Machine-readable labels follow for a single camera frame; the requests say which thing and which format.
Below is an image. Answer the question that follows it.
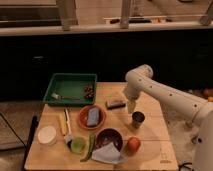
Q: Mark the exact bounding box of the green small cup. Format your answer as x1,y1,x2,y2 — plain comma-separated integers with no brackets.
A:
71,137,86,154

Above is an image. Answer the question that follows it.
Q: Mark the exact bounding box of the green plastic tray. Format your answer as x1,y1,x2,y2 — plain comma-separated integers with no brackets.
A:
43,73,97,107

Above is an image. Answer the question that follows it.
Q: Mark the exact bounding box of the dark purple bowl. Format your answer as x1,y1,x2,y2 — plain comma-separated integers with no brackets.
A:
96,128,123,151

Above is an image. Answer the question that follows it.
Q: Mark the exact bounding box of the orange fruit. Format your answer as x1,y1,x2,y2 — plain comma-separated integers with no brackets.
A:
127,137,141,152

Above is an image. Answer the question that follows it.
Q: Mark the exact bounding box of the dark metal cup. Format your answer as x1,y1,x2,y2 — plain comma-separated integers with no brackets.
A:
132,111,145,129

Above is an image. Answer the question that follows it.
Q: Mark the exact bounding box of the grey folded cloth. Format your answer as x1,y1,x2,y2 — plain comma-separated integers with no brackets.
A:
92,143,124,164

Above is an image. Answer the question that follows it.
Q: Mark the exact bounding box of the red grape bunch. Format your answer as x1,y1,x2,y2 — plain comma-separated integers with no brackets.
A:
84,84,94,99

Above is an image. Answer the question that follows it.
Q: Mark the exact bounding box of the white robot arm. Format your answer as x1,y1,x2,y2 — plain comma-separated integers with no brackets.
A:
123,64,213,171

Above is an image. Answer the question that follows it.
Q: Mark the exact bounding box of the yellow corn cob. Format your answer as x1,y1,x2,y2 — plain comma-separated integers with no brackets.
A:
59,113,67,135

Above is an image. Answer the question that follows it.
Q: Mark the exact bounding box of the wooden board eraser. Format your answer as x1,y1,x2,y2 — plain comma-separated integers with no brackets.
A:
106,99,126,110

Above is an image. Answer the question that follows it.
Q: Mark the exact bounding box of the white round container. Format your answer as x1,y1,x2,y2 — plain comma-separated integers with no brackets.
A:
37,126,56,145

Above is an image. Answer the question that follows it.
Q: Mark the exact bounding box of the orange clay plate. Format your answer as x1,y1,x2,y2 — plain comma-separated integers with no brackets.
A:
77,105,106,130

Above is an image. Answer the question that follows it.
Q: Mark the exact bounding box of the metal fork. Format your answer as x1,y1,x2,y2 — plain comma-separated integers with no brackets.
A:
51,93,80,100

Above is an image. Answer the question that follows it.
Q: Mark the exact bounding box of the green chili pepper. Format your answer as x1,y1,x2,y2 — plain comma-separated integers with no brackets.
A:
80,134,96,162

